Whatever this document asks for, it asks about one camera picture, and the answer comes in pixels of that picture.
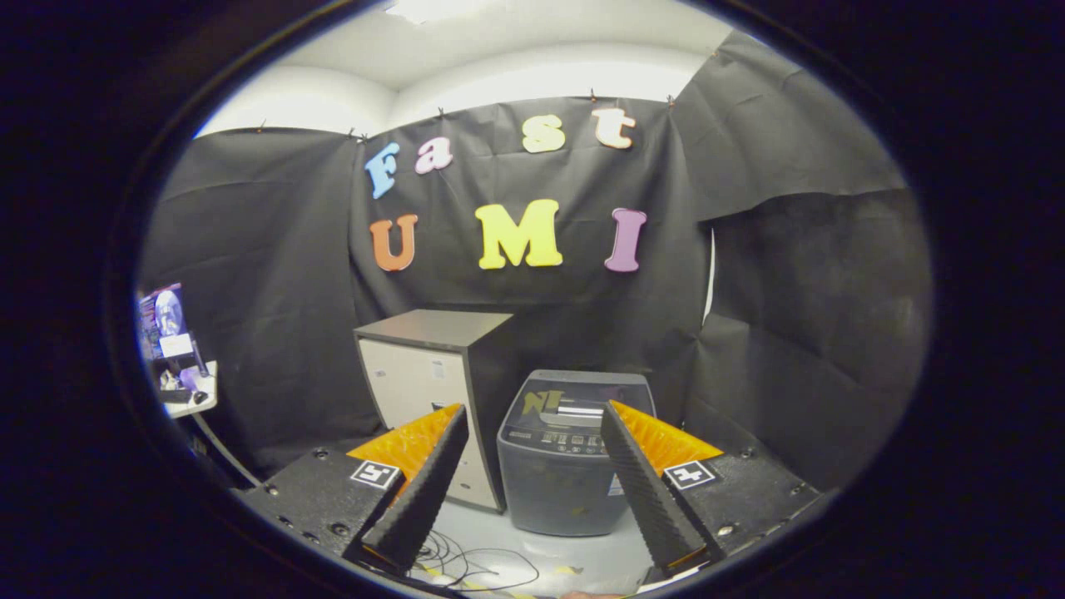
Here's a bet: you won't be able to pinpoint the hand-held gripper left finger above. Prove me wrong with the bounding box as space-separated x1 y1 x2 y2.
233 403 471 577

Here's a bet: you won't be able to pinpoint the dark washing machine lid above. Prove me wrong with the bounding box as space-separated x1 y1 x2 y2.
506 370 656 439

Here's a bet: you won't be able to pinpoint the black floor cables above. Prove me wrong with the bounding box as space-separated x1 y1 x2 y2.
406 531 543 593

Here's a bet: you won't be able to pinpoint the white side desk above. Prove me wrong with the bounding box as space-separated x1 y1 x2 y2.
161 359 265 489

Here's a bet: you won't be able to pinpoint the white hanging cable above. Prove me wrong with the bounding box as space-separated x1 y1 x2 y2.
701 226 716 327

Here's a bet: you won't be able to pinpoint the beige cabinet with dark sides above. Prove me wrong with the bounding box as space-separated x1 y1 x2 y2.
354 309 517 513

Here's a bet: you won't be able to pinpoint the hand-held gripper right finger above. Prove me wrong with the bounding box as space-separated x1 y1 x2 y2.
601 399 833 585

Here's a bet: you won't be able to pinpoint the grey washing machine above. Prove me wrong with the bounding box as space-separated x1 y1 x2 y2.
497 370 658 537

